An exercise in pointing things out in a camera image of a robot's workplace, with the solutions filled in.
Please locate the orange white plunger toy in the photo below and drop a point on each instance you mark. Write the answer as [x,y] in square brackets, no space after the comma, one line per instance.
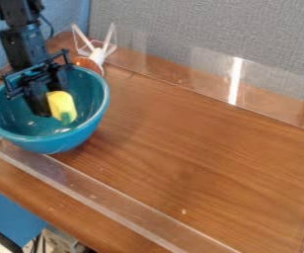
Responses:
[92,61]

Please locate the clear acrylic back barrier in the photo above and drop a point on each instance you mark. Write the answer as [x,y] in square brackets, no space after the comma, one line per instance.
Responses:
[246,84]

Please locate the yellow wedge object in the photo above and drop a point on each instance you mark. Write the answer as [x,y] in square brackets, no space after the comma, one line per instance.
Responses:
[62,106]

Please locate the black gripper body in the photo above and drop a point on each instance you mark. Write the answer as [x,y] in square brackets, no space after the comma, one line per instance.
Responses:
[40,72]

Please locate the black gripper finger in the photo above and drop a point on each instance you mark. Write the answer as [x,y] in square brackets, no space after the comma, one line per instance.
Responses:
[62,74]
[35,95]

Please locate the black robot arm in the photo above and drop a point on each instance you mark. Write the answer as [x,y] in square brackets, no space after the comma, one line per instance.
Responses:
[22,39]

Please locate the blue bowl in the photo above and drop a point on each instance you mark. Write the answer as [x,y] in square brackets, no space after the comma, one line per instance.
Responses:
[44,135]

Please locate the clear acrylic front barrier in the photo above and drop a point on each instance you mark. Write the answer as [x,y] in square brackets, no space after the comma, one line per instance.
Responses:
[146,221]

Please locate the clear acrylic barrier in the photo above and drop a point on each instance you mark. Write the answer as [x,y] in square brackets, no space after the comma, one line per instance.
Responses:
[246,84]
[146,221]

